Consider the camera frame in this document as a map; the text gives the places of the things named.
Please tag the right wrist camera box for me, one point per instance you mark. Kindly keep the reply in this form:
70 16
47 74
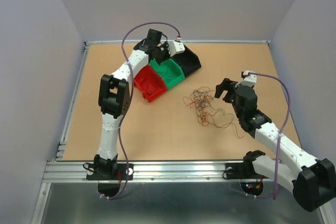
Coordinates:
249 79

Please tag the red plastic bin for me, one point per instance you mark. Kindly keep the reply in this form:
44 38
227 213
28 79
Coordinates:
150 84

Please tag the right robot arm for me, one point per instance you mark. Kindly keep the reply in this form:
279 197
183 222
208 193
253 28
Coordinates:
310 180

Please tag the green plastic bin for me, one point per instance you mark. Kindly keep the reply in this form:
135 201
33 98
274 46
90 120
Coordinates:
170 72

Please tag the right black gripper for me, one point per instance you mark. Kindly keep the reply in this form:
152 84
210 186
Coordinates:
227 84

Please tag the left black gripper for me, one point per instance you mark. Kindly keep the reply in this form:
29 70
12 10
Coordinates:
165 45

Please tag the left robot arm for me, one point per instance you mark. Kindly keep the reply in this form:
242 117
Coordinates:
115 95

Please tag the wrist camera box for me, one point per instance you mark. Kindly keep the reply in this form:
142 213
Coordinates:
249 79
175 47

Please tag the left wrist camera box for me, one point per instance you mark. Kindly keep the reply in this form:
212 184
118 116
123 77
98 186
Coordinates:
175 47

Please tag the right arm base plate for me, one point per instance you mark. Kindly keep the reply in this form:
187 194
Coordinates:
239 170

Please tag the black plastic bin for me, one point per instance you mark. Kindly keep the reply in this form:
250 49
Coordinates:
188 61

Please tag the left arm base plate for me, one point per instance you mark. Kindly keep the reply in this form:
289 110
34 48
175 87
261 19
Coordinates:
118 171

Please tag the aluminium mounting rail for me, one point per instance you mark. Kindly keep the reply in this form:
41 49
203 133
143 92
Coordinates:
145 172

